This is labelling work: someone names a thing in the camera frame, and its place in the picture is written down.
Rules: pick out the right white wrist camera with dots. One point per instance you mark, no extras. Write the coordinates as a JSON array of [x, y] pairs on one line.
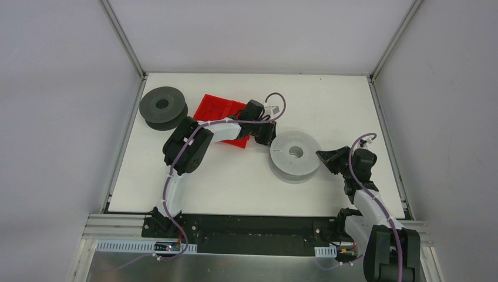
[[365, 142]]

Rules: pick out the red two-compartment bin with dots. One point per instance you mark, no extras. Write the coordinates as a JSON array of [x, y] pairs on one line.
[[215, 108]]

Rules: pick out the black cable spool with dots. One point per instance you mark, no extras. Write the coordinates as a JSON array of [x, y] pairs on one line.
[[163, 108]]

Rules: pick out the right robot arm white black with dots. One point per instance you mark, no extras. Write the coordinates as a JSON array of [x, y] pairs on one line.
[[390, 251]]

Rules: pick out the aluminium frame post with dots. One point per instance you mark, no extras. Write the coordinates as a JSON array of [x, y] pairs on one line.
[[122, 37], [401, 29]]

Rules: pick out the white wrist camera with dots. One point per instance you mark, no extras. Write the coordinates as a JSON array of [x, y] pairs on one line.
[[365, 142], [271, 111]]

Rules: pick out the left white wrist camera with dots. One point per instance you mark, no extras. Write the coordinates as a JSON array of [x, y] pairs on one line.
[[271, 111]]

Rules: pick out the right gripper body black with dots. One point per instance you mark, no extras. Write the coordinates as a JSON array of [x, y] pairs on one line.
[[339, 160]]

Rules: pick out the right aluminium frame post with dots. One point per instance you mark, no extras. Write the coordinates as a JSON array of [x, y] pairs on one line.
[[401, 29]]

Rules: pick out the left aluminium frame post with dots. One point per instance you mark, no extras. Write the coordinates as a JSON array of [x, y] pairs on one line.
[[122, 37]]

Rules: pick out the white slotted cable duct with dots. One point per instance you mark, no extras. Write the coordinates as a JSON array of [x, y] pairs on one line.
[[144, 246]]

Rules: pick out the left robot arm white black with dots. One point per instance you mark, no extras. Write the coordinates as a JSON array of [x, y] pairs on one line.
[[186, 147]]

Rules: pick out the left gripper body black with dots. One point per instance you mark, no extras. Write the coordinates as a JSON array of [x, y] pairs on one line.
[[265, 134]]

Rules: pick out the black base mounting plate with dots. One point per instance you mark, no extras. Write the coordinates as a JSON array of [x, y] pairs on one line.
[[249, 235]]

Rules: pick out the white translucent cable spool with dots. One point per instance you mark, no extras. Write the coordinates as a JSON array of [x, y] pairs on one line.
[[293, 157]]

